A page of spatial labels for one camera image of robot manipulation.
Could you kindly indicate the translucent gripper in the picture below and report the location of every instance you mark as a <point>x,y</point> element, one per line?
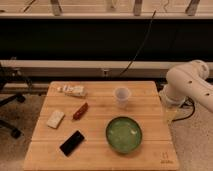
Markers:
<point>171,110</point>

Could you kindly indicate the black rectangular eraser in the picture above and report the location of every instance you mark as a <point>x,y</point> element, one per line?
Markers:
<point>72,143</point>

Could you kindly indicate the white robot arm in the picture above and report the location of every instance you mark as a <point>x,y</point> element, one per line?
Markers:
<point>186,80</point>

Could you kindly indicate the green ceramic bowl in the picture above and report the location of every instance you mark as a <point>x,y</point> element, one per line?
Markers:
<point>123,134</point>

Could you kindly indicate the translucent plastic cup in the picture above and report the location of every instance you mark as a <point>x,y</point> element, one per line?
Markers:
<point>122,95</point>

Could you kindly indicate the white rectangular sponge block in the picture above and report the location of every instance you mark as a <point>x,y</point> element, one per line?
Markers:
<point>55,119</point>

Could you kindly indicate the black office chair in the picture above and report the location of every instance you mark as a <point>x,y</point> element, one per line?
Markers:
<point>14,132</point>

